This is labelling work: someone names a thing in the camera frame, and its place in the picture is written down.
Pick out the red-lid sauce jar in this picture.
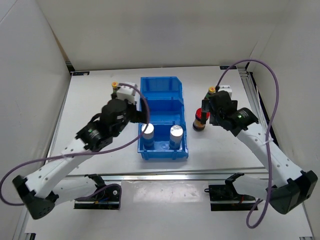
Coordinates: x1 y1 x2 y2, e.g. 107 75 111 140
192 108 210 132

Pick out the silver-top shaker can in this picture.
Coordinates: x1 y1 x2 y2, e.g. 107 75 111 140
141 123 155 148
169 125 184 150

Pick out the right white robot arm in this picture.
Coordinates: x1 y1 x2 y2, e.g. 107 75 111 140
201 90 318 215

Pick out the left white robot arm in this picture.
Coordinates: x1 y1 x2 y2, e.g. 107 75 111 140
12 98 150 220

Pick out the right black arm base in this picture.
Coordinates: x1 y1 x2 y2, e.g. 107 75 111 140
204 173 256 212

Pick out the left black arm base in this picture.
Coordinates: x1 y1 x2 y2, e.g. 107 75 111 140
73 174 122 210

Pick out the right yellow-cap sauce bottle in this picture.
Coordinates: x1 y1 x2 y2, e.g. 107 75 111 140
204 86 216 100

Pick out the yellow-cap sauce bottle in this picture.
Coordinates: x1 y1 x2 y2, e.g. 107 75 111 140
204 86 216 100
111 81 120 95

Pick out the left yellow-cap sauce bottle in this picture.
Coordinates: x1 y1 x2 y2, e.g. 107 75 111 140
111 81 120 95

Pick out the right black corner label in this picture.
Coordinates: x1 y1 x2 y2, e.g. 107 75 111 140
219 65 237 71

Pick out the black corner label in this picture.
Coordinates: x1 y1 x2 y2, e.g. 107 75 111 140
219 65 237 71
72 71 90 76

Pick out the blue three-compartment plastic bin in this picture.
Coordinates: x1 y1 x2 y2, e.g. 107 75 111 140
137 76 189 160

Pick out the left black corner label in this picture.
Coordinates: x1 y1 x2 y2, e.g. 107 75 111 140
72 71 90 76

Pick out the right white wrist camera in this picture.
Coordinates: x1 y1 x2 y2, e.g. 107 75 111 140
218 85 233 98

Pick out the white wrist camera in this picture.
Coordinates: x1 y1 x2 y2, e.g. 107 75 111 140
218 85 233 98
116 85 137 105

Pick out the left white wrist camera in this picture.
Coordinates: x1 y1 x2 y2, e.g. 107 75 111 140
116 85 137 105

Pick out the right aluminium side rail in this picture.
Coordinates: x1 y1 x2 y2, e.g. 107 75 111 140
238 68 270 132

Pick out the aluminium side rail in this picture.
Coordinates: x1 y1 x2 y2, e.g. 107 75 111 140
238 68 270 132
12 77 71 240

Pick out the aluminium front rail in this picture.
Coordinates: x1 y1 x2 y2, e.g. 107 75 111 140
39 167 276 183

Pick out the left aluminium side rail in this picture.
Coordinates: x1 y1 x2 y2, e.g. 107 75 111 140
12 77 71 240

